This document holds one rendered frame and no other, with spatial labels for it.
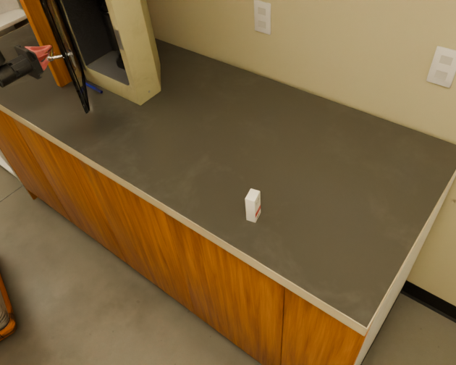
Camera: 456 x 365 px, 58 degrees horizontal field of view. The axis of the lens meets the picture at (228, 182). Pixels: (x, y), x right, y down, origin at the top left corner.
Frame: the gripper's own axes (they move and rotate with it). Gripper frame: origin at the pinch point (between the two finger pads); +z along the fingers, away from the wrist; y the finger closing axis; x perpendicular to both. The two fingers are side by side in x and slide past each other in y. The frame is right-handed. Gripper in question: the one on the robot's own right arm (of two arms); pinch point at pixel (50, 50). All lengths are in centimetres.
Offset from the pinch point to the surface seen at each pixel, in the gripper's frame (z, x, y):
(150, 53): 26.4, -16.9, -9.7
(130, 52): 18.4, -16.9, -5.2
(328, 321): -11, -111, -40
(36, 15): 9.7, 20.1, 2.9
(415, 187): 32, -114, -26
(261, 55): 59, -42, -20
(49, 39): 10.8, 20.1, -6.7
